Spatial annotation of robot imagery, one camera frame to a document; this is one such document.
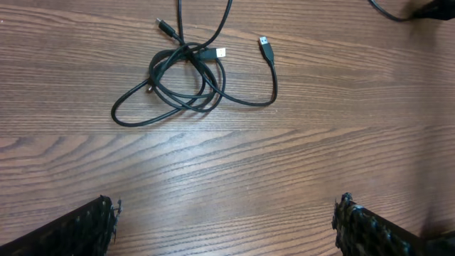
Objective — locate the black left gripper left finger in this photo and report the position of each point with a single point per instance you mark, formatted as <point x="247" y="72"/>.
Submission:
<point x="87" y="230"/>

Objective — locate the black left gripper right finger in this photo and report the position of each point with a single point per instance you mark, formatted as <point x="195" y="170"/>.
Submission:
<point x="361" y="232"/>

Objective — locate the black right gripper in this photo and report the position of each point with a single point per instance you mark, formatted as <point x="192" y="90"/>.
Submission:
<point x="436" y="9"/>

